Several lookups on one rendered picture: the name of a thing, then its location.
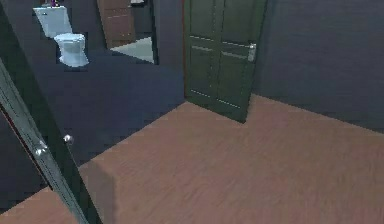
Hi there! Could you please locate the dark green open door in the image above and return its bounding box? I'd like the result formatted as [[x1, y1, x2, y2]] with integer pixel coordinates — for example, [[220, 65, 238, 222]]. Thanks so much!
[[0, 3, 103, 224]]

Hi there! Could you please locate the white toilet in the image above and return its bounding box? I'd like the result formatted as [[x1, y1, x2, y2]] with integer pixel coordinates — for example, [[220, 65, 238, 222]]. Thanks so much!
[[53, 32, 90, 68]]

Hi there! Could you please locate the dark green room door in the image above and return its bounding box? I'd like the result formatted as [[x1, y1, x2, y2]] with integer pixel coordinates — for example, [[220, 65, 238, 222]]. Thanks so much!
[[183, 0, 269, 124]]

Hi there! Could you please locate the brown wooden cupboard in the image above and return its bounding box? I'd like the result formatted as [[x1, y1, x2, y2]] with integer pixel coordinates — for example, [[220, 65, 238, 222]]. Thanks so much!
[[96, 0, 137, 50]]

